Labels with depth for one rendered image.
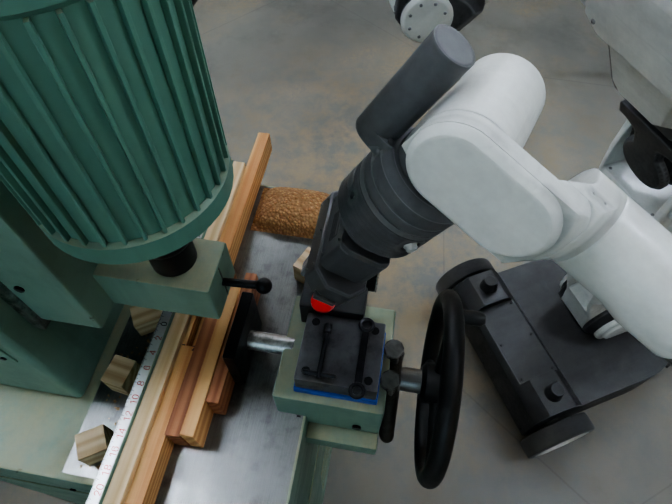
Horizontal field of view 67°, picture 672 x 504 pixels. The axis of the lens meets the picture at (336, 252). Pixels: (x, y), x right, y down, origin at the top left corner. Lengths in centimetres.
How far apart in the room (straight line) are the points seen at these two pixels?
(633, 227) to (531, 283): 134
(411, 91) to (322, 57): 233
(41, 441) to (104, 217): 53
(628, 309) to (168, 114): 34
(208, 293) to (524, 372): 112
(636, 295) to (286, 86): 224
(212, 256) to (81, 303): 15
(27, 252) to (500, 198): 42
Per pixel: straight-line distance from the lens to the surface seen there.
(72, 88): 33
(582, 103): 266
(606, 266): 38
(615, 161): 110
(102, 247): 44
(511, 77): 38
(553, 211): 33
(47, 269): 56
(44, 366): 77
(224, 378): 65
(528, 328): 160
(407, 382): 78
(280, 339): 65
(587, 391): 162
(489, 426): 167
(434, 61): 34
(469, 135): 31
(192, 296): 59
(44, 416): 89
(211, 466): 68
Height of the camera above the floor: 155
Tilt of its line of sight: 57 degrees down
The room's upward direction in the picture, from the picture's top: straight up
